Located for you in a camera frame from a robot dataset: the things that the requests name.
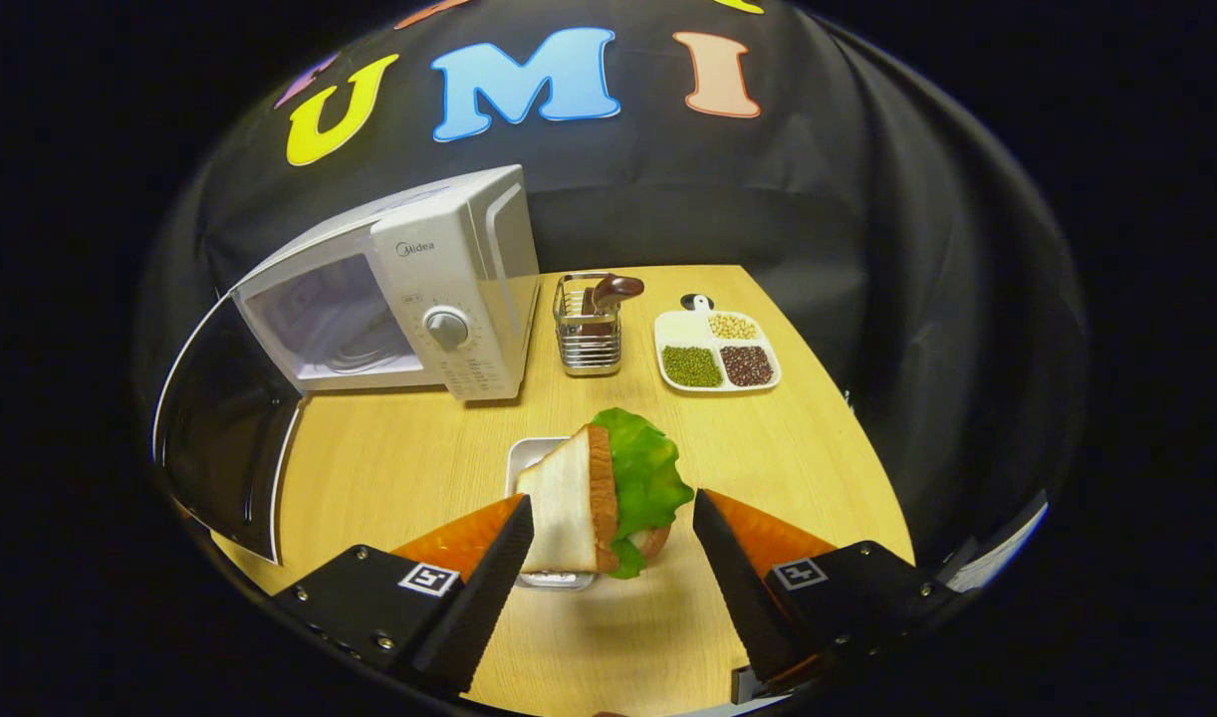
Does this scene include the sandwich with green lettuce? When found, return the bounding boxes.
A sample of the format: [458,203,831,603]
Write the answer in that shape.
[514,406,696,581]

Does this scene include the white divided bean plate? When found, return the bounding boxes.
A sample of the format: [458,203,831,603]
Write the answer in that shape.
[654,293,783,393]

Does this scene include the small white rectangular tray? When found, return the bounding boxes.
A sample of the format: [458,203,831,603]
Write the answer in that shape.
[505,436,598,592]

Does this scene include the metal wire utensil holder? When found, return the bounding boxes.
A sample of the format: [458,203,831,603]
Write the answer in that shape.
[553,273,624,376]

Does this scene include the black backdrop cloth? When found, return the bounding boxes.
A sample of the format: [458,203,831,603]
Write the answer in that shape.
[135,0,1088,559]

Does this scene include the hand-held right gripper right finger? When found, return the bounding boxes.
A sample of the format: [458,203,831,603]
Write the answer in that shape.
[692,488,958,684]

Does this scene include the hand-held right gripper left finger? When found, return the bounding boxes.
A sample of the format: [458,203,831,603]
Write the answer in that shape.
[270,493,536,696]

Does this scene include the white microwave oven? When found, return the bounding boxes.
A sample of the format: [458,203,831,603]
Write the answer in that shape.
[152,164,542,564]

